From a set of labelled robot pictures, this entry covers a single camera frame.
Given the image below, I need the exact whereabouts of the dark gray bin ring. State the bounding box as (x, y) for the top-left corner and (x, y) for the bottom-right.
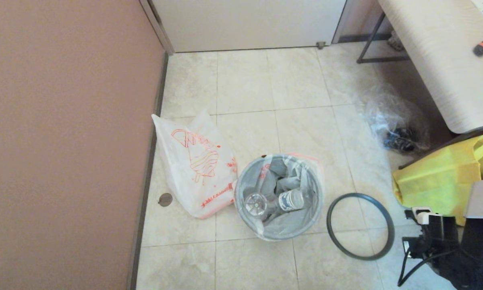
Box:
(326, 193), (395, 261)

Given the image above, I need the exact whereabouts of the white red bag with rubbish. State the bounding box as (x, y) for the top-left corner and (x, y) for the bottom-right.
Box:
(233, 153), (325, 242)

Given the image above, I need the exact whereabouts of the white bag with red print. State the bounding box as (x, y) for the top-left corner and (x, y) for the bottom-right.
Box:
(151, 110), (238, 220)

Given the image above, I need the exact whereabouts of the yellow plastic bag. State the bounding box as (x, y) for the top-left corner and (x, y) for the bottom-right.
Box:
(391, 135), (483, 226)

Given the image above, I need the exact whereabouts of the clear crumpled plastic bag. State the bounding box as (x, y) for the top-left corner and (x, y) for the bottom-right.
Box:
(356, 83), (431, 153)

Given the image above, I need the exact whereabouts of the black round trash bin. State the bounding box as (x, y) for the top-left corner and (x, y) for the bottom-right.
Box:
(233, 154), (324, 241)

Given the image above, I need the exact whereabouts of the black tangled item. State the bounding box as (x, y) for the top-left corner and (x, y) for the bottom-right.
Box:
(382, 128), (417, 153)

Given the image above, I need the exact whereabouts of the clear bottle with blue label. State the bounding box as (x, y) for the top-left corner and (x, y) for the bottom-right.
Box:
(267, 188), (311, 213)

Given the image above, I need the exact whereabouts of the grey crumpled plastic wrapper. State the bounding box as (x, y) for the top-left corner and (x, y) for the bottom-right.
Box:
(263, 159), (300, 194)

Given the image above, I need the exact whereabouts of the clear plastic bottle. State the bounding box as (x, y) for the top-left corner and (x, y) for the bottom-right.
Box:
(243, 193), (268, 218)

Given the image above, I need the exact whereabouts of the grey shoe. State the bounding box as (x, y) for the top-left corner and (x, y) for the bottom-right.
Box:
(388, 31), (403, 52)

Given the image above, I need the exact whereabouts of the white door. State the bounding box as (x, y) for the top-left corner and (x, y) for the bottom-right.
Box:
(151, 0), (346, 54)

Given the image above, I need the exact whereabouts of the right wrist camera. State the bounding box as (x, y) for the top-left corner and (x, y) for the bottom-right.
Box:
(404, 207), (432, 225)

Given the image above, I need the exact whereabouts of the wood grain table black frame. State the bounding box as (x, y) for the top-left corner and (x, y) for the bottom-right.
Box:
(356, 0), (483, 170)

